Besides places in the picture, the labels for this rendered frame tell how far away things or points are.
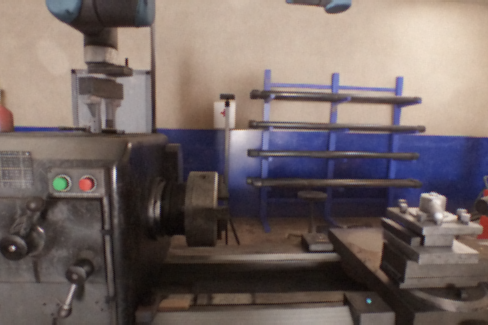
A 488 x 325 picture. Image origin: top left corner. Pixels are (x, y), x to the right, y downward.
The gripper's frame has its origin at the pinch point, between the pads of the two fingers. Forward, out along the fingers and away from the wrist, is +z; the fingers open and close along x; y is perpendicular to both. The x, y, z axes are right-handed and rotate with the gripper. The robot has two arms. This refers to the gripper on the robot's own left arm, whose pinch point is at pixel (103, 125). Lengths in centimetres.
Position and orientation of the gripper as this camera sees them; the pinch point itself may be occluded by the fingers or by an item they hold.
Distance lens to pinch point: 87.6
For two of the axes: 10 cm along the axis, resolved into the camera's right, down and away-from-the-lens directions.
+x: -2.1, 1.2, -9.7
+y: -9.8, -0.5, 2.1
